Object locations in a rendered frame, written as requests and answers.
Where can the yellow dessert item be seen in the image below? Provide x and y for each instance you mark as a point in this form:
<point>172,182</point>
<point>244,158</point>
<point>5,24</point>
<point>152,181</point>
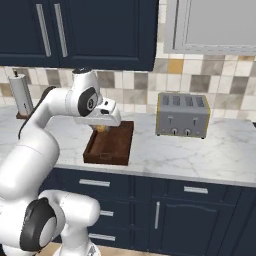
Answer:
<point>101,128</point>

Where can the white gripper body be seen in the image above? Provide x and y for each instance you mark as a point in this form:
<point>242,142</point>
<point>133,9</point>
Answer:
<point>106,119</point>

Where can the brown wooden tray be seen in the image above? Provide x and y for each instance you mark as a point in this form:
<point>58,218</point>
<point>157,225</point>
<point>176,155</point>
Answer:
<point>111,145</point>

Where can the white paper towel holder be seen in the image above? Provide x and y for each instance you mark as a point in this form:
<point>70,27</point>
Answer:
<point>20,95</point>

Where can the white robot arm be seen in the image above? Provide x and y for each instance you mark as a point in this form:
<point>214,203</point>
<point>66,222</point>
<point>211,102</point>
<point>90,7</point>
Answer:
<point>33,156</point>

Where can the dark blue plain cupboard panel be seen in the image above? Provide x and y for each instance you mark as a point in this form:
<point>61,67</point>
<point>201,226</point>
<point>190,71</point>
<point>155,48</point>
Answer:
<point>245,226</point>

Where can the grey window frame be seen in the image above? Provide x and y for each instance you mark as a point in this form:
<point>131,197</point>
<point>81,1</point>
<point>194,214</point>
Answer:
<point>216,23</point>

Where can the dark blue short drawer front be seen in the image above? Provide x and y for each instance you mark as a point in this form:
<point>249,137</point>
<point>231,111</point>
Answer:
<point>220,191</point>

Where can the dark blue base cupboard door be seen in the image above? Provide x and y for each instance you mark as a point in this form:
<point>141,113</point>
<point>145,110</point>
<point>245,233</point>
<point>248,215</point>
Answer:
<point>196,230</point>

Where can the grey four-slot toaster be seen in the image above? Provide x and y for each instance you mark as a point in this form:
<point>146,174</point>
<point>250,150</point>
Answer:
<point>181,118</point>

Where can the dark blue middle drawer front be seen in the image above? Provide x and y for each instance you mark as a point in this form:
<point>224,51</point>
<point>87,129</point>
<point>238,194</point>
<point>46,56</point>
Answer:
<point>123,213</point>

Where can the dark blue wide cupboard door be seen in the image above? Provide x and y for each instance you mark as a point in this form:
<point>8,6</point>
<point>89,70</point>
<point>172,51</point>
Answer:
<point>106,30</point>

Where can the dark blue wide drawer front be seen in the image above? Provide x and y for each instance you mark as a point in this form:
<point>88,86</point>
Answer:
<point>120,183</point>

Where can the dark blue low drawer front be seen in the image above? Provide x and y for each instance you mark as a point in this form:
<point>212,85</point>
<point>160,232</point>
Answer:
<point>126,238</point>

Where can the dark blue narrow cupboard door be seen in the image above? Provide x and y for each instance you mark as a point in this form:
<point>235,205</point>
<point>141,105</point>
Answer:
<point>20,30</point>

